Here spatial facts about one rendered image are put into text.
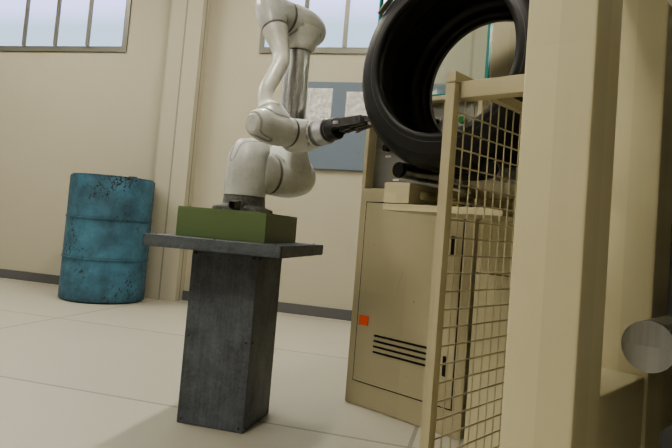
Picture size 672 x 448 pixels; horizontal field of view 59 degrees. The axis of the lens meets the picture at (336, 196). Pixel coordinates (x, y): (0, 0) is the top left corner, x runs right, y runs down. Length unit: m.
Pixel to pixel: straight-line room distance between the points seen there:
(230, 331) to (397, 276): 0.70
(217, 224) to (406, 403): 1.00
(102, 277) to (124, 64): 2.01
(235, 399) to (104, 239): 2.82
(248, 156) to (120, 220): 2.72
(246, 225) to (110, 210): 2.80
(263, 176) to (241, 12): 3.33
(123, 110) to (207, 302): 3.72
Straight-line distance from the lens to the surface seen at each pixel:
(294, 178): 2.28
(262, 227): 2.04
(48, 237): 6.02
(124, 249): 4.82
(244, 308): 2.10
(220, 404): 2.19
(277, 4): 2.35
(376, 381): 2.50
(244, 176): 2.15
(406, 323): 2.38
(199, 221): 2.14
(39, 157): 6.15
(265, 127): 1.90
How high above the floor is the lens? 0.73
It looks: 3 degrees up
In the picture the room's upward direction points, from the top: 5 degrees clockwise
